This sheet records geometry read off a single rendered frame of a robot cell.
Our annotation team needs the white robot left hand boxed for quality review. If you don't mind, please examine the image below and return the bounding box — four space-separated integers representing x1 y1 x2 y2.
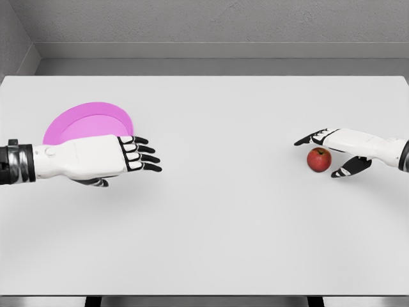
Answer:
62 134 163 188

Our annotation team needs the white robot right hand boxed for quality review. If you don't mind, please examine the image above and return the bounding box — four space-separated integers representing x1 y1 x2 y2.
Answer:
293 127 386 179

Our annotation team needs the red apple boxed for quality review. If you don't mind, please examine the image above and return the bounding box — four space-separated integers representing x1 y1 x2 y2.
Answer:
307 147 332 173

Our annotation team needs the pink round plate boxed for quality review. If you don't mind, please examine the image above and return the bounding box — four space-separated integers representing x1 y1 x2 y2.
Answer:
42 102 134 146

